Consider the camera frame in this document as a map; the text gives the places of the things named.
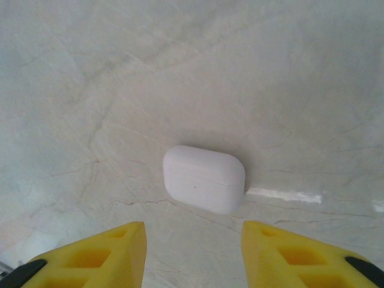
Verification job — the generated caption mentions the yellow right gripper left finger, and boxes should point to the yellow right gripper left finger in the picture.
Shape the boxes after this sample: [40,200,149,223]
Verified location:
[22,221,148,288]

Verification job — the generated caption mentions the white earbud charging case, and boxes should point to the white earbud charging case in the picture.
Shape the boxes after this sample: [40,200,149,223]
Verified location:
[162,145,247,215]

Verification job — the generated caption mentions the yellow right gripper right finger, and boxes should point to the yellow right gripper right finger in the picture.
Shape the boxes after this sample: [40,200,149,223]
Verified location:
[242,220,384,288]

